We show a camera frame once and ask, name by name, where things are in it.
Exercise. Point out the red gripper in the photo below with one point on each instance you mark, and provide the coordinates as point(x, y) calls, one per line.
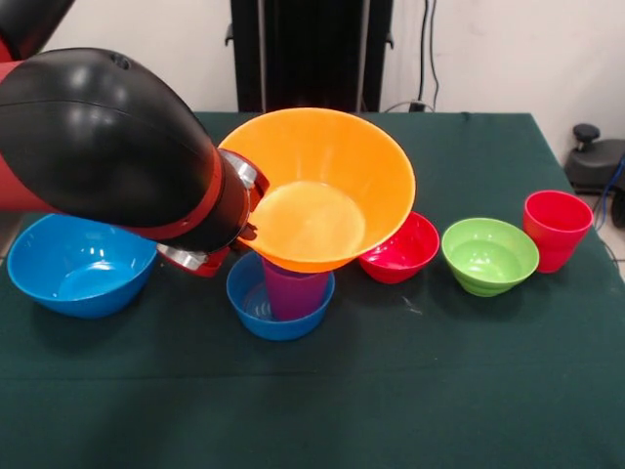
point(212, 268)

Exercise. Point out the purple cup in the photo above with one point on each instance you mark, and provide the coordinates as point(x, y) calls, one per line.
point(293, 298)

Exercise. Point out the small blue bowl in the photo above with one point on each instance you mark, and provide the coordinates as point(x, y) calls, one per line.
point(278, 329)

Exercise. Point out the large yellow bowl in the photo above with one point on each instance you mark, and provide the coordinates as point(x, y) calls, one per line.
point(342, 156)

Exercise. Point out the small pink bowl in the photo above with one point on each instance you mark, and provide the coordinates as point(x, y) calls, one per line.
point(410, 254)

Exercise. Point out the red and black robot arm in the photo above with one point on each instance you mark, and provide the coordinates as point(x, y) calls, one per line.
point(97, 146)

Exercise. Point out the dark green tablecloth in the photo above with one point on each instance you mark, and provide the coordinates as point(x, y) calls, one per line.
point(312, 391)

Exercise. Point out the large blue bowl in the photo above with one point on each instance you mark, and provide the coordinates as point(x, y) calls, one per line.
point(54, 278)

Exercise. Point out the small green bowl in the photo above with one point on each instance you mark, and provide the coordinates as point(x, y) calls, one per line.
point(488, 264)

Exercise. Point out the red cup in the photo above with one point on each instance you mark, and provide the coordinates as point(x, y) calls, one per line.
point(556, 244)

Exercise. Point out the black knob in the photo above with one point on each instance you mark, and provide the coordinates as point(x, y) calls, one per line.
point(586, 133)

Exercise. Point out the grey stand base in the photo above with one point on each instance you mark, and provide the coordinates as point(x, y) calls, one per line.
point(598, 166)

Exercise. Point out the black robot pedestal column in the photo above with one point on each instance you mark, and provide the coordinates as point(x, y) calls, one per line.
point(312, 58)

